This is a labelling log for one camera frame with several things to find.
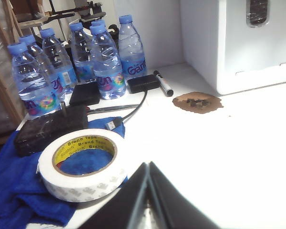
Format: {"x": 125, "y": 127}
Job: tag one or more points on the black marker pen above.
{"x": 165, "y": 87}

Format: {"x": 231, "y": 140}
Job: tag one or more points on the black clamp device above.
{"x": 62, "y": 15}

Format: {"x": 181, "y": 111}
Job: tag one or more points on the blue cloth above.
{"x": 9, "y": 186}

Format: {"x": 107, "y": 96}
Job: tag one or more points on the small smooth black box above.
{"x": 84, "y": 94}

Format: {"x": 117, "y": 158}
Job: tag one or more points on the small black chip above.
{"x": 202, "y": 101}
{"x": 190, "y": 102}

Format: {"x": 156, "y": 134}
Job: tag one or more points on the white double-sided tape roll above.
{"x": 85, "y": 190}

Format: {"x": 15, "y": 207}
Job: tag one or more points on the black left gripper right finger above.
{"x": 176, "y": 205}

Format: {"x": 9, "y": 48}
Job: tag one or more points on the black metal hook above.
{"x": 113, "y": 28}

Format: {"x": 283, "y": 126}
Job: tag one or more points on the wooden rack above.
{"x": 28, "y": 21}

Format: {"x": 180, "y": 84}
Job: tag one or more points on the wooden frame with plastic wrap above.
{"x": 7, "y": 95}

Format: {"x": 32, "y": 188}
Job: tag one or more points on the black dispenser tap paddle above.
{"x": 257, "y": 13}

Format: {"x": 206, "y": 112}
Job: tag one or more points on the scuffed black box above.
{"x": 50, "y": 128}

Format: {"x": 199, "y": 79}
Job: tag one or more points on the slim dark metal tool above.
{"x": 114, "y": 108}

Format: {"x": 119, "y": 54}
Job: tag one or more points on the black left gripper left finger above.
{"x": 114, "y": 210}

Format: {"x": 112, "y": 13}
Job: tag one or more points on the brown torn patch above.
{"x": 212, "y": 102}

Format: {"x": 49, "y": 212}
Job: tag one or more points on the white AUX water dispenser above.
{"x": 205, "y": 47}

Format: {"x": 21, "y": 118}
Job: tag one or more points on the black USB hub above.
{"x": 143, "y": 83}

